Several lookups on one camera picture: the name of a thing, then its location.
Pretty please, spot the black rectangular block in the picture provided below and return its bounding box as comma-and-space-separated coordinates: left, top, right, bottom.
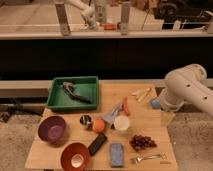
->
88, 134, 107, 156

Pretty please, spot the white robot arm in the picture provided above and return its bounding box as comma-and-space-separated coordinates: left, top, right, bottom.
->
150, 64, 213, 127

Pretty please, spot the grey metal post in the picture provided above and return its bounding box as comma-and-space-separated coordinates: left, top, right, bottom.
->
120, 1, 130, 35
55, 2, 70, 36

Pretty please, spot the red bowl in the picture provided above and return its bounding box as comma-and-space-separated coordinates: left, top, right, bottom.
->
60, 143, 90, 171

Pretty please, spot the dark red grape bunch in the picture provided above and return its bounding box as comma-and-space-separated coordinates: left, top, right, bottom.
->
129, 135, 157, 151

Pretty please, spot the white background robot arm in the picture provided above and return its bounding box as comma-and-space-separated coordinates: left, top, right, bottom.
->
65, 0, 97, 29

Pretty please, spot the green plastic tray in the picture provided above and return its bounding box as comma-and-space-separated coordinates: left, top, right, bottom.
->
47, 76, 99, 111

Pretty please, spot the pale wooden utensil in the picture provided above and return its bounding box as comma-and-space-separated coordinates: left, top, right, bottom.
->
132, 88, 151, 102

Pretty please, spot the orange ball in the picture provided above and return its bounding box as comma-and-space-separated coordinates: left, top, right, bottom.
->
92, 119, 105, 133

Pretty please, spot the purple bowl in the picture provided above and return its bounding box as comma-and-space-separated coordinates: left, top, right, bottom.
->
38, 116, 66, 143

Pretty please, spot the white cup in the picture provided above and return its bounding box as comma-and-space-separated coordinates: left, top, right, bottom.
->
114, 116, 130, 133

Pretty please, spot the dark metal tool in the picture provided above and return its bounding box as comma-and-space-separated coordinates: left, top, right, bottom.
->
62, 82, 91, 103

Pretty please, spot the red background object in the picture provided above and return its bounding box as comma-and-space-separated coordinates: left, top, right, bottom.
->
103, 23, 118, 30

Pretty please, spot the silver fork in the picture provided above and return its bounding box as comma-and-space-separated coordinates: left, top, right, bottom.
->
130, 154, 167, 164

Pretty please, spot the grey blue spatula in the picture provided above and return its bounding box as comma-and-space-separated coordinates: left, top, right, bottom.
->
102, 103, 122, 126

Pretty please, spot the orange red carrot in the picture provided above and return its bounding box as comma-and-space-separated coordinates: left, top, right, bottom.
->
122, 97, 130, 116

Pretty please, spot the blue sponge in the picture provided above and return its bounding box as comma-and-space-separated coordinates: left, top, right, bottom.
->
109, 143, 124, 168

